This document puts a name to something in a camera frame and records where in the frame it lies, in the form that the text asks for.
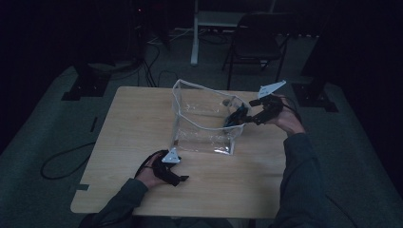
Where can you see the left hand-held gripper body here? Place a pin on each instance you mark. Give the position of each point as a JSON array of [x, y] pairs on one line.
[[166, 164]]

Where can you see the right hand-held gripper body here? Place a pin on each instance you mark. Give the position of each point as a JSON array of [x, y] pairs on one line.
[[269, 106]]

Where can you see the clear plastic bag white trim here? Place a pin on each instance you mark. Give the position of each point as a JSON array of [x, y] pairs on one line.
[[202, 123]]

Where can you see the person's left hand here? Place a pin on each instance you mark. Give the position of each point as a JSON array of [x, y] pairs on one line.
[[149, 177]]

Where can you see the person's right hand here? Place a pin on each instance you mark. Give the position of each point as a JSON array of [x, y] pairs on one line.
[[288, 122]]

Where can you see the black folding chair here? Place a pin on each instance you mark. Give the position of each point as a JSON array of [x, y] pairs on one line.
[[256, 41]]

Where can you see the small black strip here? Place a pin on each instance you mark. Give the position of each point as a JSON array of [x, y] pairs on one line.
[[93, 124]]

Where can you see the grey tape piece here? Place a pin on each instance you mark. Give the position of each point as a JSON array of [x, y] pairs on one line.
[[79, 187]]

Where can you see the black stand with base plate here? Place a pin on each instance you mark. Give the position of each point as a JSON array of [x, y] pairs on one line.
[[313, 96], [87, 84]]

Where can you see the white desk frame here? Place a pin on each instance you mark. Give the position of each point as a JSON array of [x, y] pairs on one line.
[[195, 38]]

